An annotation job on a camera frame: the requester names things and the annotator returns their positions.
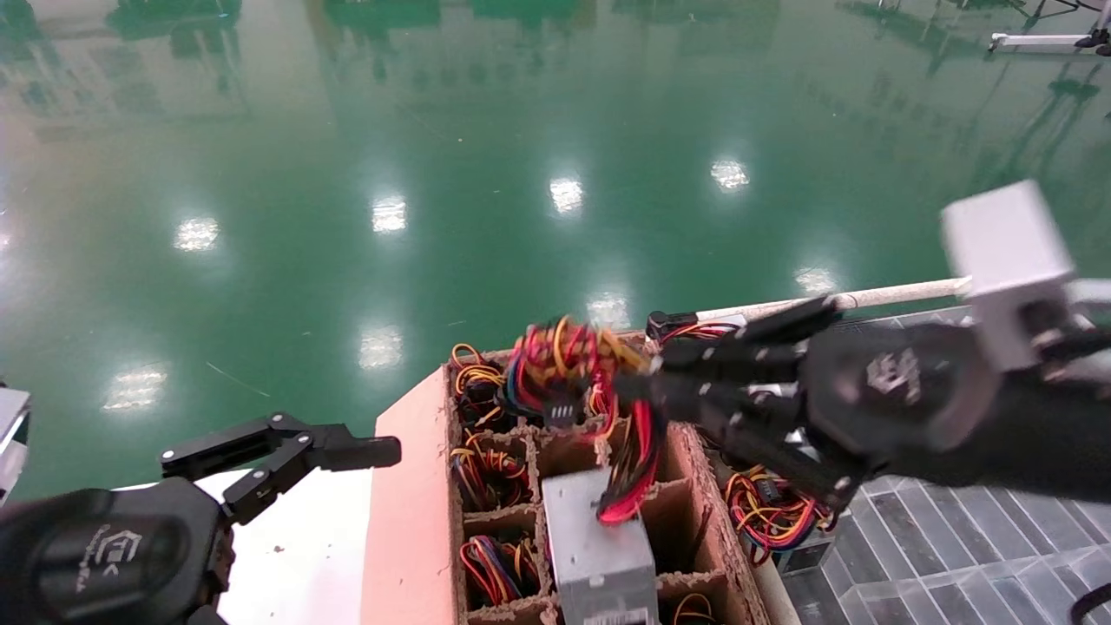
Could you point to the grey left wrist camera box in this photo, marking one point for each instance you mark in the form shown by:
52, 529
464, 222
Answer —
10, 434

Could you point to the clear plastic compartment tray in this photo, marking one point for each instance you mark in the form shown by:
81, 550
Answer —
955, 555

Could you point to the brown cardboard divider box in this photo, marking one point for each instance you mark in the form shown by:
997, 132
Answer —
408, 521

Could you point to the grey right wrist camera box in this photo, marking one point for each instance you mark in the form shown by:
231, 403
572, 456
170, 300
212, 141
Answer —
1007, 252

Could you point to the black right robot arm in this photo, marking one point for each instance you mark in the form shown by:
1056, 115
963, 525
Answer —
1059, 443

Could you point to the white metal base bar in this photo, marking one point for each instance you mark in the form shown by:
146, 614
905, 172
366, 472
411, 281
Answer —
1037, 41

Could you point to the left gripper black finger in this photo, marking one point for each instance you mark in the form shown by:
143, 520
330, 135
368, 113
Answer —
265, 482
226, 441

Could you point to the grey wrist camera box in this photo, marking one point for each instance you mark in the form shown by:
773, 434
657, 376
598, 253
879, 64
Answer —
1007, 252
10, 434

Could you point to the long white frame pipe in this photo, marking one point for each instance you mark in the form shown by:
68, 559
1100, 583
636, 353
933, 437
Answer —
903, 291

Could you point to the black pipe corner connector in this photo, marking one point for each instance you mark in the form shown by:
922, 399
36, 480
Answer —
668, 325

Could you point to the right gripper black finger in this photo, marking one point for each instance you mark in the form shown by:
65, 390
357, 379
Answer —
746, 356
738, 408

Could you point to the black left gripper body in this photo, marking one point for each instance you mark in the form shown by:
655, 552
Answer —
104, 555

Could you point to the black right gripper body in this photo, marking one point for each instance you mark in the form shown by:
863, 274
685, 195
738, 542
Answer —
894, 391

